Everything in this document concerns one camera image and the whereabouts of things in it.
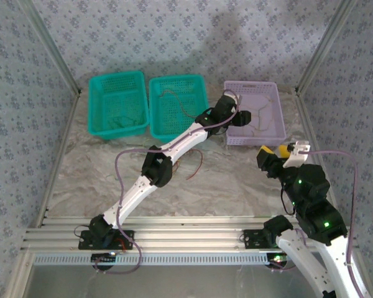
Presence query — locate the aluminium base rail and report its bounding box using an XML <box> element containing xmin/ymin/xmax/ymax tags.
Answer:
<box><xmin>21</xmin><ymin>216</ymin><xmax>357</xmax><ymax>253</ymax></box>

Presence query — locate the white slotted cable duct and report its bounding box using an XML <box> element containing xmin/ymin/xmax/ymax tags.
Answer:
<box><xmin>34</xmin><ymin>251</ymin><xmax>287</xmax><ymax>267</ymax></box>

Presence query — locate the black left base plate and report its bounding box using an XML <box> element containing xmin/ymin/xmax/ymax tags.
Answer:
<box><xmin>78</xmin><ymin>229</ymin><xmax>135</xmax><ymax>251</ymax></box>

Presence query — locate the lilac plastic basket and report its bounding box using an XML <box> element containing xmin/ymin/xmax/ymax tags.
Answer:
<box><xmin>224</xmin><ymin>80</ymin><xmax>288</xmax><ymax>147</ymax></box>

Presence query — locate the aluminium side rail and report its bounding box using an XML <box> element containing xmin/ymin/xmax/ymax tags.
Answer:
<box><xmin>293</xmin><ymin>88</ymin><xmax>343</xmax><ymax>224</ymax></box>
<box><xmin>34</xmin><ymin>91</ymin><xmax>82</xmax><ymax>229</ymax></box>

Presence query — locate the teal plastic basket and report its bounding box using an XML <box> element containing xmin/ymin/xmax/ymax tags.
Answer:
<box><xmin>148</xmin><ymin>74</ymin><xmax>210</xmax><ymax>143</ymax></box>
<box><xmin>87</xmin><ymin>70</ymin><xmax>150</xmax><ymax>141</ymax></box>

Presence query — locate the controller board green light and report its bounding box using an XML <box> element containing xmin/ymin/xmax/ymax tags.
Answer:
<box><xmin>91</xmin><ymin>253</ymin><xmax>119</xmax><ymax>263</ymax></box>
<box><xmin>266</xmin><ymin>253</ymin><xmax>289</xmax><ymax>265</ymax></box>

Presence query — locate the grey metal panel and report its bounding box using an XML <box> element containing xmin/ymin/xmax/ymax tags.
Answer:
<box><xmin>24</xmin><ymin>265</ymin><xmax>324</xmax><ymax>298</ymax></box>

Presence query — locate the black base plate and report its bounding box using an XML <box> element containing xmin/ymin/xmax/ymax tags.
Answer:
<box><xmin>78</xmin><ymin>229</ymin><xmax>135</xmax><ymax>251</ymax></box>
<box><xmin>242</xmin><ymin>228</ymin><xmax>283</xmax><ymax>250</ymax></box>

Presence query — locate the aluminium corner post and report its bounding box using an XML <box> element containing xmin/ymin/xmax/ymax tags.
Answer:
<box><xmin>17</xmin><ymin>0</ymin><xmax>82</xmax><ymax>96</ymax></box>
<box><xmin>293</xmin><ymin>0</ymin><xmax>360</xmax><ymax>94</ymax></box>

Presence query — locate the right controller board green light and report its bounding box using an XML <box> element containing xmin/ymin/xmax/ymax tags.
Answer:
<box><xmin>266</xmin><ymin>253</ymin><xmax>289</xmax><ymax>265</ymax></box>

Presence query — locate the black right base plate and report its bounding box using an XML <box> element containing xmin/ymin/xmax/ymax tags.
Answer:
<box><xmin>242</xmin><ymin>228</ymin><xmax>283</xmax><ymax>250</ymax></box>

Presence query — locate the left controller board green light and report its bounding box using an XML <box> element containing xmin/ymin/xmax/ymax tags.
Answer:
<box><xmin>91</xmin><ymin>253</ymin><xmax>119</xmax><ymax>263</ymax></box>

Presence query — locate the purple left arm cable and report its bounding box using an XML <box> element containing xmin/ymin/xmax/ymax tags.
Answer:
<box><xmin>93</xmin><ymin>89</ymin><xmax>241</xmax><ymax>274</ymax></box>

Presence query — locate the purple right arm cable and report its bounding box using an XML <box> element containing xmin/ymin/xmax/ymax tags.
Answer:
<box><xmin>270</xmin><ymin>150</ymin><xmax>366</xmax><ymax>298</ymax></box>

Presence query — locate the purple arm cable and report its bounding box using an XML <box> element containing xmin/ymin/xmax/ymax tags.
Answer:
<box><xmin>270</xmin><ymin>150</ymin><xmax>366</xmax><ymax>298</ymax></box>
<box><xmin>93</xmin><ymin>89</ymin><xmax>241</xmax><ymax>274</ymax></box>

